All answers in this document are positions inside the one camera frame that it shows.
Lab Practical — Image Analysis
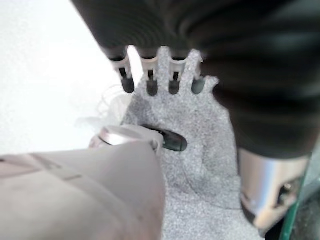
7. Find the robot silver leg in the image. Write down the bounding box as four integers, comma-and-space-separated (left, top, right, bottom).
0, 124, 166, 240

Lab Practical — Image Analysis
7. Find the robot dark foot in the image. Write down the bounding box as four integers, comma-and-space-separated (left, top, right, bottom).
141, 123, 188, 152

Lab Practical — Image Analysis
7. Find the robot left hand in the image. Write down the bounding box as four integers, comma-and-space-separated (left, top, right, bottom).
69, 0, 320, 230

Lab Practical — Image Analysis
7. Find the white translucent plastic bag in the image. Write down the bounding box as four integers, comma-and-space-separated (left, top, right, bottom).
74, 84, 130, 132

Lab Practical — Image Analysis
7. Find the glass table top edge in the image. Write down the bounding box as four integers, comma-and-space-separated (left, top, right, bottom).
264, 149, 320, 240

